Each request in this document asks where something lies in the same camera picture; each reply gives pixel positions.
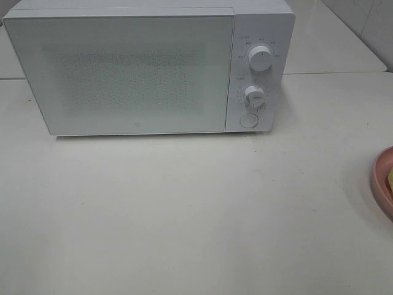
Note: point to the white microwave door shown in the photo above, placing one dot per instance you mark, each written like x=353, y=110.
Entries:
x=123, y=76

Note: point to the pink round plate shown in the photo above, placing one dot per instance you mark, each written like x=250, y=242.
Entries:
x=379, y=180

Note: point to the sandwich with lettuce and cheese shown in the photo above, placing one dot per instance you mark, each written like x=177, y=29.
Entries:
x=389, y=181

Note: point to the lower white timer knob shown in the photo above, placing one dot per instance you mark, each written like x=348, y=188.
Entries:
x=254, y=96

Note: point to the white microwave oven body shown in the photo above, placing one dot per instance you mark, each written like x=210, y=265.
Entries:
x=254, y=23

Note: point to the upper white power knob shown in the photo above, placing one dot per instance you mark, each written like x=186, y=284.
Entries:
x=260, y=58

